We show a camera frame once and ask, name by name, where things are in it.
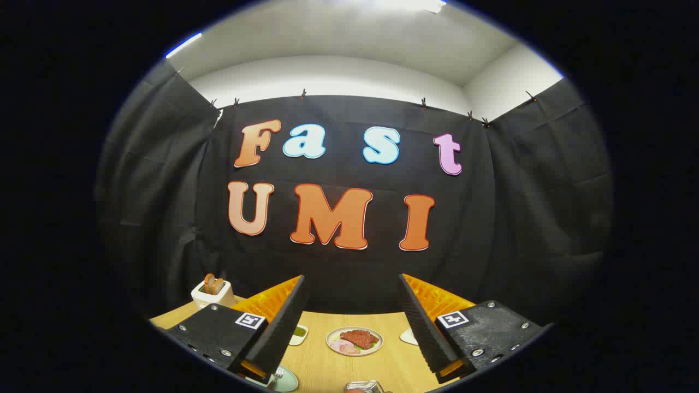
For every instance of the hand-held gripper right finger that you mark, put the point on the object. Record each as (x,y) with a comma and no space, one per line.
(423,327)

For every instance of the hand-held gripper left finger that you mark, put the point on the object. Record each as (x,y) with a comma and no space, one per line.
(281,327)

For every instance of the small white saucer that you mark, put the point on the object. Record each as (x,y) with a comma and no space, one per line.
(408,337)

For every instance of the green beans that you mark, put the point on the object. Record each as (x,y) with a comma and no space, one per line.
(299,331)

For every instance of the white divided dish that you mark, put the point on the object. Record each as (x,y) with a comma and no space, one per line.
(299,338)

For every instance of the white round plate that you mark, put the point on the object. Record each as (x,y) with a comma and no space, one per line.
(377,343)

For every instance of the light blue plate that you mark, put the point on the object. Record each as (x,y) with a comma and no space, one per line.
(288,381)

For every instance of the pale pink ham slice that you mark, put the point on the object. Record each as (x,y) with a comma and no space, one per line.
(337,345)

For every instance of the brown steak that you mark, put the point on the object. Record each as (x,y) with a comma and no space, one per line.
(359,338)

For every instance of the white toaster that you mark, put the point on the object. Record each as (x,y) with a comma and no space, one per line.
(213,299)

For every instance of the reddish pink ham slice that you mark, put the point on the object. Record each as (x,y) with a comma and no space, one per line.
(352,350)

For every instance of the brown toast slices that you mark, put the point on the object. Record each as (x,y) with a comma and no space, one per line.
(213,284)

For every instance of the metal drainer basket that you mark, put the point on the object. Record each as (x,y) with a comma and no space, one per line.
(365,387)

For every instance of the row of black cloth clips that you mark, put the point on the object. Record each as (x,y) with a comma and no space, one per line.
(303,94)

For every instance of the ceiling light strip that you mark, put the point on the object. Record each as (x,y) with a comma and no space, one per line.
(183,45)

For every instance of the bright ceiling light panel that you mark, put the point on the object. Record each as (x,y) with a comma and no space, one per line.
(431,5)

